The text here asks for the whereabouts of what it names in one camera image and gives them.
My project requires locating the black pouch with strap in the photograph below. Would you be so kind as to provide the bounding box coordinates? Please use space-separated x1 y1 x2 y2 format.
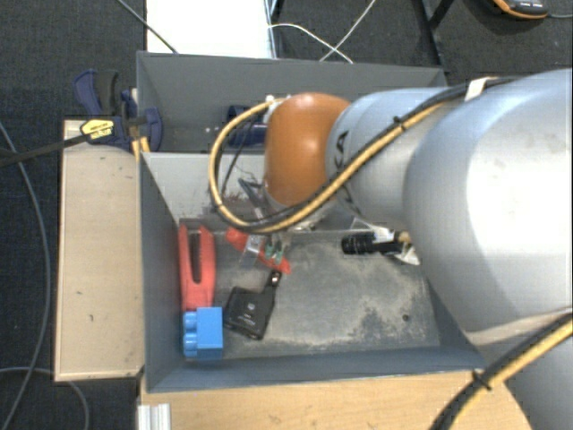
222 270 284 341

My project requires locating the blue toy brick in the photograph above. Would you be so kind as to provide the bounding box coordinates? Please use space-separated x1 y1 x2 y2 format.
182 305 225 361

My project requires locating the grey metal bin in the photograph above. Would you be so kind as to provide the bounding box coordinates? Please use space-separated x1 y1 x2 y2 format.
135 50 489 394

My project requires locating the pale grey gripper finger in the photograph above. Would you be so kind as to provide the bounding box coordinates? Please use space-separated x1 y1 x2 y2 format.
239 235 264 268

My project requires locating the pale wood flat board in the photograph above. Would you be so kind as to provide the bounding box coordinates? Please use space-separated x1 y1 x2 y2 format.
53 120 147 383

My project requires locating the red slotted plastic tool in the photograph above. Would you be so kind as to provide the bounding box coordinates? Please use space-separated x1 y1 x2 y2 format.
177 224 218 314

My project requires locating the small red plastic piece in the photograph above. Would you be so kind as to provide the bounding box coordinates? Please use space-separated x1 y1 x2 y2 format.
225 228 293 275

